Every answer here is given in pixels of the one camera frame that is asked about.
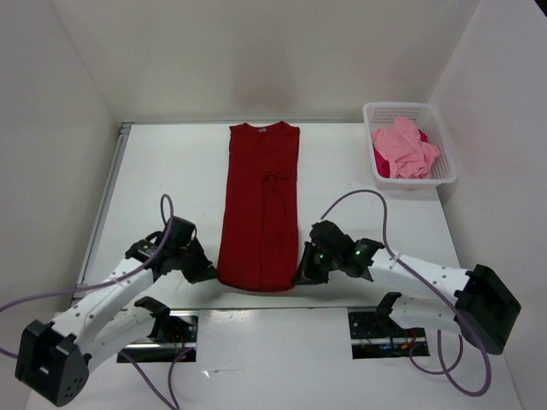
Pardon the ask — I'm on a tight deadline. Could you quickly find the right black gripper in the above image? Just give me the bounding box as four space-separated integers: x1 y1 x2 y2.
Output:
291 240 341 284

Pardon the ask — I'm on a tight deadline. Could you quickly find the dark red t shirt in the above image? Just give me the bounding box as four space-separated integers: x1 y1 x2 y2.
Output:
217 121 300 292

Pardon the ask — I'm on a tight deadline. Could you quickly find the pink t shirt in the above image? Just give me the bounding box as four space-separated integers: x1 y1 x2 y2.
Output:
372 116 440 179

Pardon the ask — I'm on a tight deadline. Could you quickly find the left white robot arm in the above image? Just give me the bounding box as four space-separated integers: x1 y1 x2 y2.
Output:
15 238 218 407

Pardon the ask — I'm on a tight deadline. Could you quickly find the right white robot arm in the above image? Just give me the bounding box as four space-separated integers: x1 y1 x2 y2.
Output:
292 238 521 355

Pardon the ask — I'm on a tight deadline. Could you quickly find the crimson t shirt in basket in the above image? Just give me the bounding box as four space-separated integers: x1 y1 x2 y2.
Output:
373 130 428 178

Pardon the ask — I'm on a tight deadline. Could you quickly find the white plastic basket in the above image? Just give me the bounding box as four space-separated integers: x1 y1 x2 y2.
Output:
362 102 457 190

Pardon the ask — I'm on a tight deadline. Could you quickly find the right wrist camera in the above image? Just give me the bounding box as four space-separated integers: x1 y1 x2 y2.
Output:
309 220 351 249

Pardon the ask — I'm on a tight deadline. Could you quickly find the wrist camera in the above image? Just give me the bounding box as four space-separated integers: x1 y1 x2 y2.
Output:
167 216 197 248
309 220 351 249

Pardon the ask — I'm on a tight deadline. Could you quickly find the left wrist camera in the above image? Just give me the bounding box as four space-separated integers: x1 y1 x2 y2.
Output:
167 216 197 248

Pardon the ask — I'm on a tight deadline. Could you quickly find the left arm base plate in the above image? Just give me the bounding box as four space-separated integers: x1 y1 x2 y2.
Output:
122 311 199 364

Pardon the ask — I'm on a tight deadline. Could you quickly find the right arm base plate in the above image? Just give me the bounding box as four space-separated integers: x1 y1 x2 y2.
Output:
347 308 430 360

